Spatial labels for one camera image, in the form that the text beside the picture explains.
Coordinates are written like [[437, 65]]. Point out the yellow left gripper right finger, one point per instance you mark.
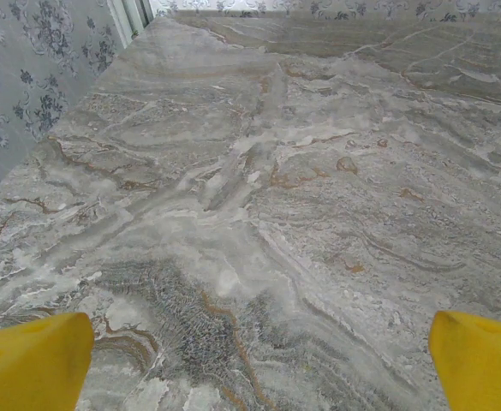
[[481, 368]]

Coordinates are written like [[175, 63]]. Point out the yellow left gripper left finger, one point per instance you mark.
[[31, 368]]

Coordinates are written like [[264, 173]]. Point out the aluminium frame post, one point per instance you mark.
[[130, 19]]

